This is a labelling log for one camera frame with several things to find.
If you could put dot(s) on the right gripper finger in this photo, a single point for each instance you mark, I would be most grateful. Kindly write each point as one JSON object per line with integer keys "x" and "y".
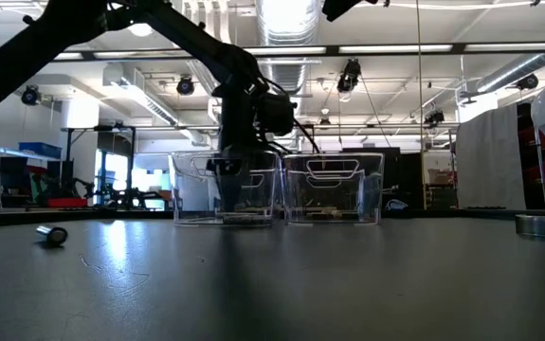
{"x": 348, "y": 5}

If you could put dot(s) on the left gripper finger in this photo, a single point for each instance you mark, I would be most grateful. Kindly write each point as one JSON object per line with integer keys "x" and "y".
{"x": 230, "y": 189}

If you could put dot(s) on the clear plastic bin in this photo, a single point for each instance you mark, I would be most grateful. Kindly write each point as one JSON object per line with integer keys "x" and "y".
{"x": 182, "y": 208}
{"x": 371, "y": 203}

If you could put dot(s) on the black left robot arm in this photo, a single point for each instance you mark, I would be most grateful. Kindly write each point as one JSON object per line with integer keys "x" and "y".
{"x": 191, "y": 40}

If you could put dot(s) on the black ceiling spotlight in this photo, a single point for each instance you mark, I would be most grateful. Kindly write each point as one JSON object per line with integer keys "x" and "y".
{"x": 30, "y": 96}
{"x": 528, "y": 82}
{"x": 185, "y": 86}

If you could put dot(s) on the red flat box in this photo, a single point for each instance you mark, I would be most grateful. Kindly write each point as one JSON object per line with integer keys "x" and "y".
{"x": 68, "y": 203}

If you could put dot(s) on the black metal stand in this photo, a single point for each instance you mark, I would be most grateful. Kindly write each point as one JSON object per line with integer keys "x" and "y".
{"x": 69, "y": 161}

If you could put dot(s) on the blue storage bin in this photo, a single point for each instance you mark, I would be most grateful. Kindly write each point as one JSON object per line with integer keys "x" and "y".
{"x": 40, "y": 150}

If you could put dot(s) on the grey curtain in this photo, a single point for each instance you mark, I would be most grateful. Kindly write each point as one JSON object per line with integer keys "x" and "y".
{"x": 490, "y": 156}

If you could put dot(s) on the red storage bin rack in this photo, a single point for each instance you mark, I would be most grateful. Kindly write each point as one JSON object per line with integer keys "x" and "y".
{"x": 532, "y": 156}

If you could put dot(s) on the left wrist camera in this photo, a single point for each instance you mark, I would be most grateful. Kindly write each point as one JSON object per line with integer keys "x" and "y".
{"x": 277, "y": 113}

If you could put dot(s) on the silver ventilation duct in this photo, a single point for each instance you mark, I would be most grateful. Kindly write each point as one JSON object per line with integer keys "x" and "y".
{"x": 518, "y": 71}
{"x": 291, "y": 28}

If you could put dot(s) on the hanging ceiling camera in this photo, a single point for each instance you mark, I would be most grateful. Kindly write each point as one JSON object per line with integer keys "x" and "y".
{"x": 434, "y": 117}
{"x": 349, "y": 76}

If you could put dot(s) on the overhead frame beam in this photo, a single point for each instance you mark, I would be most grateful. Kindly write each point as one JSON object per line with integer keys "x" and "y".
{"x": 457, "y": 48}

